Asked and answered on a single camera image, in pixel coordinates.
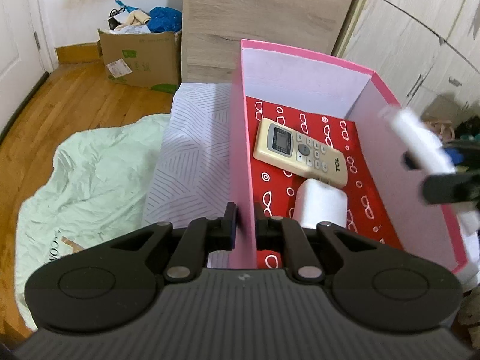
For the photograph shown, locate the white patterned table cloth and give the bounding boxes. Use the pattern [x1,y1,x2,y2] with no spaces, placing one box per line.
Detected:
[141,82,234,269]

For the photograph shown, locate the white door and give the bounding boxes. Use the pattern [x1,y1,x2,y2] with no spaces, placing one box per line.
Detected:
[1,0,54,131]

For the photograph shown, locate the pink storage box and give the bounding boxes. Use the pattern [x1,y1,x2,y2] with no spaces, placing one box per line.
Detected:
[229,40,479,274]

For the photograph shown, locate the beige wardrobe cabinet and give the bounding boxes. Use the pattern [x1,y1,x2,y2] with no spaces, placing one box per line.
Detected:
[334,0,479,125]

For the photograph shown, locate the white rectangular power bank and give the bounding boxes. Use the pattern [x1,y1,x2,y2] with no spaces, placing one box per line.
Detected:
[378,105,480,233]

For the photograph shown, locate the cardboard box with clothes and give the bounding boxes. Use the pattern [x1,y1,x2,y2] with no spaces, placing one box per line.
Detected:
[98,31,182,94]

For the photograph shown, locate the beige TCL remote control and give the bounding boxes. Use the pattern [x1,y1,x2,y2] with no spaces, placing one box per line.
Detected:
[253,118,348,189]

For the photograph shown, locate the light wooden board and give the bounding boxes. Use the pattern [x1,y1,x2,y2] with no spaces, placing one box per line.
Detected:
[181,0,352,83]

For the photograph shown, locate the mint green blanket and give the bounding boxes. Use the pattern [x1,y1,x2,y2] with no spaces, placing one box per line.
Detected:
[15,114,170,331]

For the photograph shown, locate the white charger plug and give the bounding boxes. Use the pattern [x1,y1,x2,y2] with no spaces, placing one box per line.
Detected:
[293,179,347,229]

